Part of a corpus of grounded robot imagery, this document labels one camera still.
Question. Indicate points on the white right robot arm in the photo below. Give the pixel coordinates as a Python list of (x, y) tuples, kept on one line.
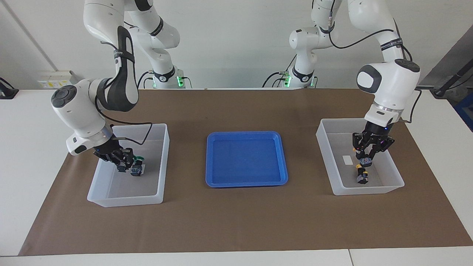
[(85, 111)]

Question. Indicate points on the white wall socket panel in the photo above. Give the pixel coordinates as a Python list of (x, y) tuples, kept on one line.
[(51, 79)]

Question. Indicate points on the translucent white plastic box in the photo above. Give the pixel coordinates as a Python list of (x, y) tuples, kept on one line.
[(332, 147), (129, 192)]

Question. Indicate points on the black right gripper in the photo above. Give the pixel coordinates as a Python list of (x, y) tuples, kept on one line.
[(109, 152)]

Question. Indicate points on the black table clamp device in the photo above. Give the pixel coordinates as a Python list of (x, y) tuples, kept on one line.
[(7, 91)]

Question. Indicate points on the green push button switch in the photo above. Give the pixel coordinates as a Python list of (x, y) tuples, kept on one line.
[(137, 170)]

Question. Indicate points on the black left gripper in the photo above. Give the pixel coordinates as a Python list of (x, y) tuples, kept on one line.
[(375, 133)]

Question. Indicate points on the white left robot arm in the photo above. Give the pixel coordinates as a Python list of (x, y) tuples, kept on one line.
[(391, 85)]

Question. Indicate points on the brown table mat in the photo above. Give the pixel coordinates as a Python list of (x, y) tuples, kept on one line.
[(236, 221)]

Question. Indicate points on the black metal stand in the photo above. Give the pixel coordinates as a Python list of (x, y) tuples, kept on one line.
[(445, 87)]

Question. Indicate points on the blue crate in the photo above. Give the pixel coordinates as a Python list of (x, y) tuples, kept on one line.
[(466, 114)]

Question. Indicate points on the blue plastic tray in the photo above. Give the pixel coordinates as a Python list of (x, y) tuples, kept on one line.
[(244, 162)]

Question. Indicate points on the yellow push button switch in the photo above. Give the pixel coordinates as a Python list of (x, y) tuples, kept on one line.
[(366, 161), (362, 178)]

